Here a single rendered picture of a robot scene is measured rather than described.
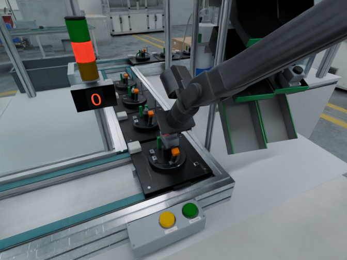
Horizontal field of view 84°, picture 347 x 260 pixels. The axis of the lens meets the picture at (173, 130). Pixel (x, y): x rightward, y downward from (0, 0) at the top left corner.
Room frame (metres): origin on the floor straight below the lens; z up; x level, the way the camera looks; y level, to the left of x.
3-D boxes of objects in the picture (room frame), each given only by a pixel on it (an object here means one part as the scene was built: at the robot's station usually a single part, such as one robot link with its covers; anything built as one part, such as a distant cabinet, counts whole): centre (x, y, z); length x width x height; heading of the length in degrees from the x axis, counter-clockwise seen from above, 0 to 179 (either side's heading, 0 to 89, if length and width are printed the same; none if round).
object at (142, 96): (0.98, 0.22, 1.01); 0.24 x 0.24 x 0.13; 23
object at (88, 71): (0.55, 0.24, 1.28); 0.05 x 0.05 x 0.05
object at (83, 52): (0.55, 0.24, 1.33); 0.05 x 0.05 x 0.05
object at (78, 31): (0.55, 0.24, 1.38); 0.05 x 0.05 x 0.05
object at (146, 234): (0.28, 0.02, 0.93); 0.21 x 0.07 x 0.06; 113
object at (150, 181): (0.51, 0.02, 0.96); 0.24 x 0.24 x 0.02; 23
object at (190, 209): (0.31, -0.05, 0.96); 0.04 x 0.04 x 0.02
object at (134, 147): (0.57, 0.15, 0.97); 0.05 x 0.05 x 0.04; 23
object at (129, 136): (0.75, 0.12, 1.01); 0.24 x 0.24 x 0.13; 23
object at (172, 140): (0.52, 0.02, 1.09); 0.08 x 0.04 x 0.07; 23
